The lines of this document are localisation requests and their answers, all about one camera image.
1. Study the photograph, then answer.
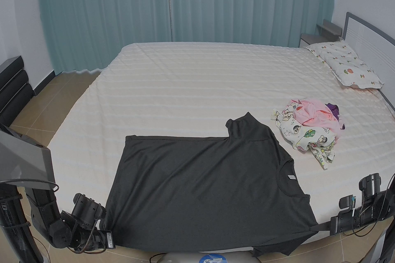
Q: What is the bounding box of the grey bedside table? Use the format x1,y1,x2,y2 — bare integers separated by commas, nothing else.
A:
300,19,342,48

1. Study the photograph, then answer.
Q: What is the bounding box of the black T-shirt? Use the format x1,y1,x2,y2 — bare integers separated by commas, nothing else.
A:
105,112,319,257

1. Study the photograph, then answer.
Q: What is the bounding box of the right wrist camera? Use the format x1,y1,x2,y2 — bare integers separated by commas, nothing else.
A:
339,194,356,210

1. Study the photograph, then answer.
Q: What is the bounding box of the black chest of drawers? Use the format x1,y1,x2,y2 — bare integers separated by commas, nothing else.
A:
0,55,34,127

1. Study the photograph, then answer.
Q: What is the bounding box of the black cable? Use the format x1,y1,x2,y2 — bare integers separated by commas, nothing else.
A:
0,179,60,192

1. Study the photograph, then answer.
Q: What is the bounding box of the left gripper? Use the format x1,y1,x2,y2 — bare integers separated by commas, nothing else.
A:
78,229,116,254

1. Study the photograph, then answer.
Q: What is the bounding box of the bed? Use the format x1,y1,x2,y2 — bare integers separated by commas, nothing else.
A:
48,12,395,256

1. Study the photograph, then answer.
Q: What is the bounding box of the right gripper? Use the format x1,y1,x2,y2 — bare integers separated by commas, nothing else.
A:
309,214,361,236

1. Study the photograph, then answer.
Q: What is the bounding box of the pile of clothes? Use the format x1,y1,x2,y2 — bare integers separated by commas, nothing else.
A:
271,98,346,170

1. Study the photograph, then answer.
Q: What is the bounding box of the white printed pillow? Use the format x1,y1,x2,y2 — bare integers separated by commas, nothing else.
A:
303,40,385,90

